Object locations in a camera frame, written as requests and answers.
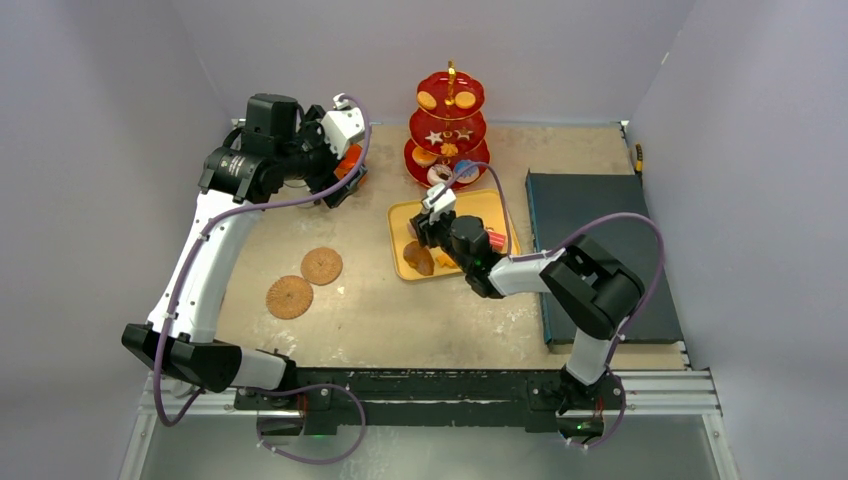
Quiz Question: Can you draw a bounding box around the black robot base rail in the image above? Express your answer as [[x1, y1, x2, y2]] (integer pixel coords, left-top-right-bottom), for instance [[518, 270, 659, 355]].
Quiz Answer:
[[234, 367, 625, 437]]

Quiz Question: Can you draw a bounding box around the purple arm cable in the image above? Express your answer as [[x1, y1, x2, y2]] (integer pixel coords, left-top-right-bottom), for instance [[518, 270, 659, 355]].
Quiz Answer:
[[152, 94, 374, 466], [440, 161, 666, 452]]

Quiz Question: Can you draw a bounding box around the yellow black tool handle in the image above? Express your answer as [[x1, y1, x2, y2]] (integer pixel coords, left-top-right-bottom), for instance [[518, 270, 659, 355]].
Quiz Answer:
[[634, 143, 644, 179]]

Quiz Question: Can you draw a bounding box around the brown swirl cookie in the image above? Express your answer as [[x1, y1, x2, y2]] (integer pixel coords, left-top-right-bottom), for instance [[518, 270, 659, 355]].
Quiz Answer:
[[440, 143, 459, 157]]

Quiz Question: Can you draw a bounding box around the orange mug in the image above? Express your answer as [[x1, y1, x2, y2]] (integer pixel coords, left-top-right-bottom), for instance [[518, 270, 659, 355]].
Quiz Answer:
[[334, 144, 362, 179]]

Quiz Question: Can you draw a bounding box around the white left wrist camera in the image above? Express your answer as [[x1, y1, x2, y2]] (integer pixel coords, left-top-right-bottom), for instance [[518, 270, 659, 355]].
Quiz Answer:
[[320, 93, 369, 160]]

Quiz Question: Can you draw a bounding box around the round woven coaster far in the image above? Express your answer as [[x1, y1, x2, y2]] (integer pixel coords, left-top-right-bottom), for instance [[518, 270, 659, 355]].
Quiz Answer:
[[300, 247, 344, 286]]

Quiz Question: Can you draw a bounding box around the gingerbread star cookie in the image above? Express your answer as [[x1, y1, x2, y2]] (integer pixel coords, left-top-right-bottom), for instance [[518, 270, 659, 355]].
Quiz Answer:
[[454, 127, 474, 142]]

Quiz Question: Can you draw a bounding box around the red white cake slice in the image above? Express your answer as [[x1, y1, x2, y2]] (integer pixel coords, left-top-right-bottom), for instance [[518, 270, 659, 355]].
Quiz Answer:
[[487, 229, 507, 253]]

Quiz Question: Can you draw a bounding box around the white iced star cookie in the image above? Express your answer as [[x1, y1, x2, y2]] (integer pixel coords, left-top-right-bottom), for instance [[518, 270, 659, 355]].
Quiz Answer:
[[425, 131, 444, 147]]

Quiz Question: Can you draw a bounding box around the blue glazed donut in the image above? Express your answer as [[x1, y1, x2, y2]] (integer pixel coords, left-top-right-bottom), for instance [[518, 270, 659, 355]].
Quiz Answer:
[[453, 159, 480, 185]]

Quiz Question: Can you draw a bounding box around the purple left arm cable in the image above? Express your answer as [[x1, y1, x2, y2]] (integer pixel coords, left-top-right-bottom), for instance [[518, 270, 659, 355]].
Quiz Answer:
[[152, 94, 374, 466]]

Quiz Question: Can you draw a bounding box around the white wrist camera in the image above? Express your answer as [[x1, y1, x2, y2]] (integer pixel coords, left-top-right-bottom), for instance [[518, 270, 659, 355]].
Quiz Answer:
[[320, 93, 369, 160], [421, 183, 457, 224]]

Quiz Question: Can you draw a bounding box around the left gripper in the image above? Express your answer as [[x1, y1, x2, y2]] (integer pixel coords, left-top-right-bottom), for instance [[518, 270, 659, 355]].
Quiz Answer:
[[276, 106, 365, 206]]

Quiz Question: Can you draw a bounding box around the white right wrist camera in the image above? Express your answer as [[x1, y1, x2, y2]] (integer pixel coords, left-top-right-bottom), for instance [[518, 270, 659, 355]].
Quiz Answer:
[[421, 183, 457, 224]]

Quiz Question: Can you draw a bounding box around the orange fish cookie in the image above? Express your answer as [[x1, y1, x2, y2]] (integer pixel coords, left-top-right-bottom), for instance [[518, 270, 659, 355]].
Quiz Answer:
[[435, 254, 459, 270]]

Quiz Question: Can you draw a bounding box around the red three tier stand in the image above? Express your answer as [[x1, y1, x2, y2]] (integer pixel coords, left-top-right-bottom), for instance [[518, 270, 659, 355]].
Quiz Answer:
[[404, 60, 491, 189]]

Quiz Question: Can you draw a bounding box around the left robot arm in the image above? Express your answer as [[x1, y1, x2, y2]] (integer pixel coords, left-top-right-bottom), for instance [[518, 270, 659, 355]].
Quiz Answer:
[[121, 93, 371, 409]]

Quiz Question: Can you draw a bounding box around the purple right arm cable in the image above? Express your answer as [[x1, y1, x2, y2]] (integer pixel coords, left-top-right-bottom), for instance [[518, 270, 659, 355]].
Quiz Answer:
[[440, 161, 666, 452]]

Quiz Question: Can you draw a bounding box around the round biscuit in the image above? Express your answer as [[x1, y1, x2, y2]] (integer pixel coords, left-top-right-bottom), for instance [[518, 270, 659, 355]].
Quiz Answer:
[[453, 91, 477, 110], [416, 91, 438, 111]]

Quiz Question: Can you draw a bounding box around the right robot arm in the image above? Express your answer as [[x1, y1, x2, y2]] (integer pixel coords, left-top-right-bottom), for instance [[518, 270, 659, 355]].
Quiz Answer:
[[410, 209, 654, 407]]

